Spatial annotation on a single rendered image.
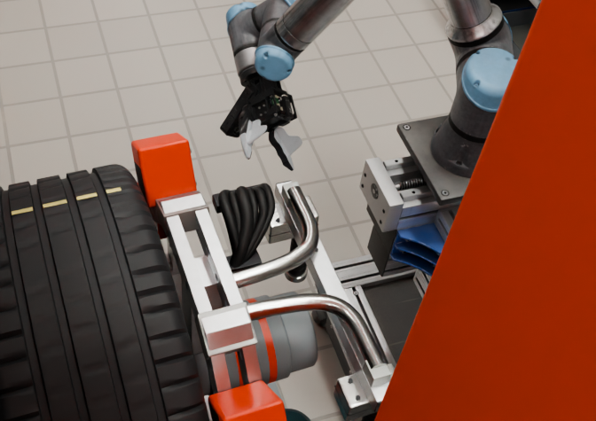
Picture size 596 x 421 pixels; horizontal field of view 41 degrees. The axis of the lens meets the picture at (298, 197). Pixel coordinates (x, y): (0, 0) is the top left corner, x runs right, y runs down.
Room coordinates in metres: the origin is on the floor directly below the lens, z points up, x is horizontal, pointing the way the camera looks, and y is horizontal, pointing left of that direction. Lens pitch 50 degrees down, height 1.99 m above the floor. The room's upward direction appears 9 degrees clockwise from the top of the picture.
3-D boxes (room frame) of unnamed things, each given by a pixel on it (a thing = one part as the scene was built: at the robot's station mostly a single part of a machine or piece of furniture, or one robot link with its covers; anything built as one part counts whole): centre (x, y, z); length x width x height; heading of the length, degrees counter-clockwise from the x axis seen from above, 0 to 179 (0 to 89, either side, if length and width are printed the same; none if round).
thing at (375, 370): (0.58, -0.04, 1.03); 0.19 x 0.18 x 0.11; 117
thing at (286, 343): (0.65, 0.05, 0.85); 0.21 x 0.14 x 0.14; 117
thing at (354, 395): (0.56, -0.15, 0.93); 0.09 x 0.05 x 0.05; 117
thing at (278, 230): (0.86, 0.01, 0.93); 0.09 x 0.05 x 0.05; 117
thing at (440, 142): (1.20, -0.34, 0.87); 0.15 x 0.15 x 0.10
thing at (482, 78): (1.21, -0.34, 0.98); 0.13 x 0.12 x 0.14; 1
